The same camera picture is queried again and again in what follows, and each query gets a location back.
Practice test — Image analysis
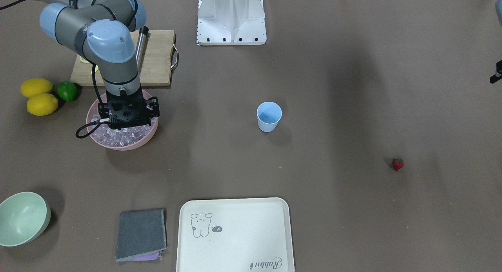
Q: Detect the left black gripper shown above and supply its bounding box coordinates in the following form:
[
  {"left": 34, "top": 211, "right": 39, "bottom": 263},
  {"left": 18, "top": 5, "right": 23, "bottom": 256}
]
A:
[{"left": 490, "top": 60, "right": 502, "bottom": 84}]

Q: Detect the pile of clear ice cubes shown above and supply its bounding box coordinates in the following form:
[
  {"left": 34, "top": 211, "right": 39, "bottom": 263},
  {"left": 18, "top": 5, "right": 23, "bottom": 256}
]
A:
[{"left": 90, "top": 117, "right": 157, "bottom": 148}]

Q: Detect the beige tray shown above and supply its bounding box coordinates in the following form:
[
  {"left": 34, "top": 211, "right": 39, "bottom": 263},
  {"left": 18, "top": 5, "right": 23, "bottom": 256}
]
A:
[{"left": 176, "top": 197, "right": 295, "bottom": 272}]

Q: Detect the pink bowl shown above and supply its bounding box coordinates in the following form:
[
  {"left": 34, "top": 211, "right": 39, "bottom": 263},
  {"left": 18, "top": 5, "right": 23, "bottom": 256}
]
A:
[{"left": 86, "top": 100, "right": 158, "bottom": 151}]

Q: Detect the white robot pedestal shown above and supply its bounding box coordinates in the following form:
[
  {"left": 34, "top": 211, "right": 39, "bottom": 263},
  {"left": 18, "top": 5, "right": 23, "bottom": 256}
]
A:
[{"left": 196, "top": 0, "right": 267, "bottom": 46}]

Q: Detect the green lime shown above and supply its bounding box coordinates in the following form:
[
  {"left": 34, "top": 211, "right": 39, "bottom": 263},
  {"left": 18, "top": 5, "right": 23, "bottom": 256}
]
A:
[{"left": 56, "top": 81, "right": 78, "bottom": 101}]

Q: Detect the light blue cup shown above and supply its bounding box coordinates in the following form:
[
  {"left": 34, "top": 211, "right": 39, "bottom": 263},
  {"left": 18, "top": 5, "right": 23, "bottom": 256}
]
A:
[{"left": 256, "top": 101, "right": 283, "bottom": 132}]

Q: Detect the yellow plastic knife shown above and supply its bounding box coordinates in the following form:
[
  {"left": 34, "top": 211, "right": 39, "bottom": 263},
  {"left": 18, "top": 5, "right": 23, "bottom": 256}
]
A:
[{"left": 90, "top": 63, "right": 99, "bottom": 75}]

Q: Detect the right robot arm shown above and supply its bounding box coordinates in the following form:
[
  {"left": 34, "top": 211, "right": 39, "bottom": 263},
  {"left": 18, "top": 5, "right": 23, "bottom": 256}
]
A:
[{"left": 38, "top": 0, "right": 159, "bottom": 129}]

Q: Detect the green bowl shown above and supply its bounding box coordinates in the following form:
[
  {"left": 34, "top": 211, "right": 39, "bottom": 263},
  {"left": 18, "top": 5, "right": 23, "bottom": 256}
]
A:
[{"left": 0, "top": 192, "right": 51, "bottom": 247}]

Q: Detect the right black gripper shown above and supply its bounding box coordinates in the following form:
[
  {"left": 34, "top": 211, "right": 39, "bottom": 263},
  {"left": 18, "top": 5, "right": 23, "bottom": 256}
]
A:
[{"left": 97, "top": 91, "right": 160, "bottom": 130}]

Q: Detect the yellow lemon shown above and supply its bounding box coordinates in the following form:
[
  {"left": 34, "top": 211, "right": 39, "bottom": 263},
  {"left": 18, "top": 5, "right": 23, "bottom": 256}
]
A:
[
  {"left": 20, "top": 78, "right": 54, "bottom": 99},
  {"left": 26, "top": 93, "right": 58, "bottom": 116}
]

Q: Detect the grey folded cloth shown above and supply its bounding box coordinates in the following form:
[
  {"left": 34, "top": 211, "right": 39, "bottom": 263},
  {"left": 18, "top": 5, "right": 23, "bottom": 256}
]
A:
[{"left": 115, "top": 208, "right": 167, "bottom": 262}]

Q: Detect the red strawberry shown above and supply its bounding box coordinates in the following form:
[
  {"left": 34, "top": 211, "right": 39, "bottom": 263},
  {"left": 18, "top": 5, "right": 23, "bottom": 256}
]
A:
[{"left": 391, "top": 158, "right": 404, "bottom": 171}]

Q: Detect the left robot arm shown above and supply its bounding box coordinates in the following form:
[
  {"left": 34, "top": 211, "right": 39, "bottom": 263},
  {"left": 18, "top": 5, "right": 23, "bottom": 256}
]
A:
[{"left": 489, "top": 0, "right": 502, "bottom": 84}]

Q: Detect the lemon slice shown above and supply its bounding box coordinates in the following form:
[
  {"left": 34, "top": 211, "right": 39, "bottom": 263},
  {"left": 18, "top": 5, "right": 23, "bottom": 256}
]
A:
[{"left": 79, "top": 56, "right": 90, "bottom": 64}]

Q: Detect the wooden cutting board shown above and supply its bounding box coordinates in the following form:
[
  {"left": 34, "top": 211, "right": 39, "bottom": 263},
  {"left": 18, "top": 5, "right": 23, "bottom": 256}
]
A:
[{"left": 70, "top": 29, "right": 179, "bottom": 88}]

